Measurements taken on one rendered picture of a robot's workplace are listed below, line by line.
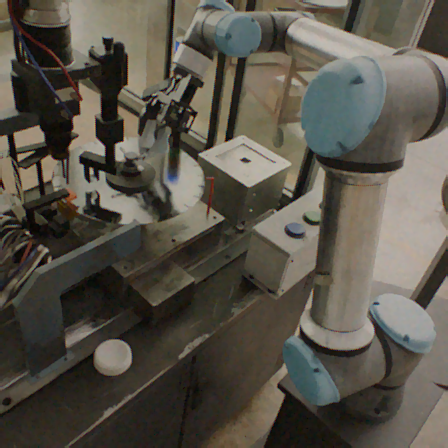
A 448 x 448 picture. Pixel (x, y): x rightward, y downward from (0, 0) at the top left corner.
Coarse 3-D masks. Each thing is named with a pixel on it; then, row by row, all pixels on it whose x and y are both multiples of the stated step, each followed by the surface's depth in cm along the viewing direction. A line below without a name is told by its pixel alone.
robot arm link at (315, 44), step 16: (272, 16) 89; (288, 16) 90; (304, 16) 92; (288, 32) 88; (304, 32) 85; (320, 32) 82; (336, 32) 80; (272, 48) 91; (288, 48) 89; (304, 48) 84; (320, 48) 81; (336, 48) 78; (352, 48) 75; (368, 48) 73; (384, 48) 72; (400, 48) 69; (320, 64) 82
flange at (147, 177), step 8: (136, 168) 102; (144, 168) 105; (152, 168) 106; (112, 176) 101; (120, 176) 101; (128, 176) 101; (136, 176) 102; (144, 176) 103; (152, 176) 103; (112, 184) 100; (120, 184) 100; (128, 184) 100; (136, 184) 100; (144, 184) 101
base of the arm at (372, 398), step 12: (348, 396) 88; (360, 396) 87; (372, 396) 86; (384, 396) 86; (396, 396) 87; (348, 408) 89; (360, 408) 88; (372, 408) 88; (384, 408) 88; (396, 408) 89; (372, 420) 88; (384, 420) 89
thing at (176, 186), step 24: (120, 144) 113; (72, 168) 103; (168, 168) 108; (192, 168) 110; (96, 192) 98; (120, 192) 99; (144, 192) 100; (168, 192) 101; (192, 192) 102; (96, 216) 92; (120, 216) 93; (144, 216) 94; (168, 216) 95
